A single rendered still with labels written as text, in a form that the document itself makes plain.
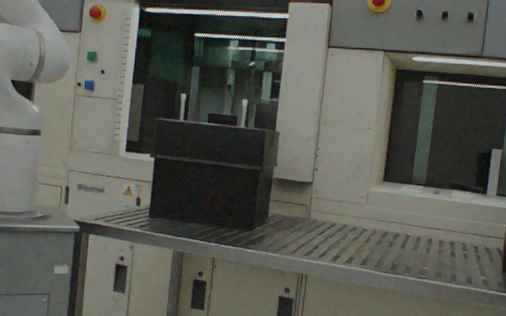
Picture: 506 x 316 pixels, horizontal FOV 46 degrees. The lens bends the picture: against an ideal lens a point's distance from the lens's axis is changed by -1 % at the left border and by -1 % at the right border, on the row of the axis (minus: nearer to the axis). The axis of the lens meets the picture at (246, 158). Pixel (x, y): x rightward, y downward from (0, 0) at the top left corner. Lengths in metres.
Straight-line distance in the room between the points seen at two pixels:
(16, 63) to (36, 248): 0.40
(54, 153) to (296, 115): 0.91
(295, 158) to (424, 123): 0.62
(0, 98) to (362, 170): 1.03
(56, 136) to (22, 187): 0.84
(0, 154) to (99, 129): 0.79
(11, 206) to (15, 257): 0.12
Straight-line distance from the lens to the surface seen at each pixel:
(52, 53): 1.44
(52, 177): 2.26
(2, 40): 1.39
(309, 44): 1.84
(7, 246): 1.37
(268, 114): 2.44
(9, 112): 1.41
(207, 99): 2.95
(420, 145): 2.27
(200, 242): 1.32
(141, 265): 2.11
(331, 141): 1.85
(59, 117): 2.24
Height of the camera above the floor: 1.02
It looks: 3 degrees down
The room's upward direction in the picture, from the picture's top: 6 degrees clockwise
